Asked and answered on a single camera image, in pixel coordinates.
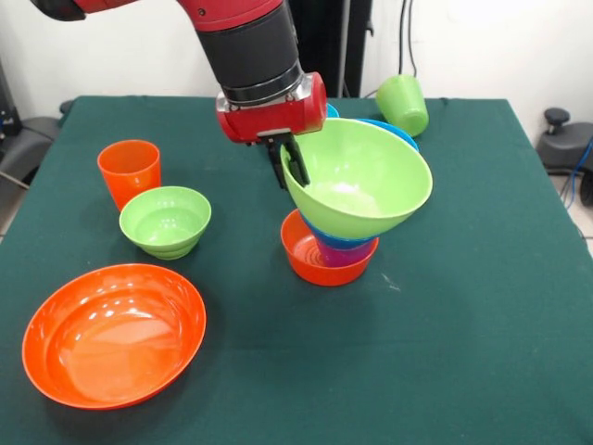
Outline purple cup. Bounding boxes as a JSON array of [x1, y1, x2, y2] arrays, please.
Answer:
[[318, 240, 376, 269]]

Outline dark blue bowl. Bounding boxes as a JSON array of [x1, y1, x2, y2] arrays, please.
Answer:
[[301, 213, 380, 252]]

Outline green cup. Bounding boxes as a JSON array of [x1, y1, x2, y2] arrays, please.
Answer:
[[374, 73, 430, 138]]

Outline grey pedestal leg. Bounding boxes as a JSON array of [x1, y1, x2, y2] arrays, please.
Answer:
[[0, 115, 64, 186], [536, 108, 593, 172]]

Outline blue cable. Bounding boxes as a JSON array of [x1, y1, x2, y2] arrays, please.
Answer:
[[560, 138, 593, 208]]

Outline orange cup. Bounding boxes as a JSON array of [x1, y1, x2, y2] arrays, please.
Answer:
[[96, 139, 163, 212]]

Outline small orange bowl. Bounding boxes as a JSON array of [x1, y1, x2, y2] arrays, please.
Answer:
[[280, 208, 381, 287]]

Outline small green bowl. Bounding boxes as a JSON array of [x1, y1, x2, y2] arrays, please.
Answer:
[[119, 185, 213, 261]]

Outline black hanging cables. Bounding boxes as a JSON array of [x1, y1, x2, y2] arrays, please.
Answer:
[[396, 0, 421, 80]]

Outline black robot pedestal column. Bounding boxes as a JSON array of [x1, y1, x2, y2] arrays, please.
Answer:
[[286, 0, 374, 98]]

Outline dark green tablecloth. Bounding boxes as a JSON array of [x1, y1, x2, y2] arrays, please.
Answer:
[[0, 95, 593, 445]]

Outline large orange bowl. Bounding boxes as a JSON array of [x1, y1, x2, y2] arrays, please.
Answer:
[[21, 262, 208, 411]]

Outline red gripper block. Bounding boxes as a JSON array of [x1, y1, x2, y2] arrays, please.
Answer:
[[214, 70, 328, 190]]

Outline large blue bowl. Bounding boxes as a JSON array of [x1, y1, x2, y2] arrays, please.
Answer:
[[355, 118, 421, 153]]

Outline large green bowl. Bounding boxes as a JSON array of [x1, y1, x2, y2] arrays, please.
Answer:
[[279, 117, 435, 241]]

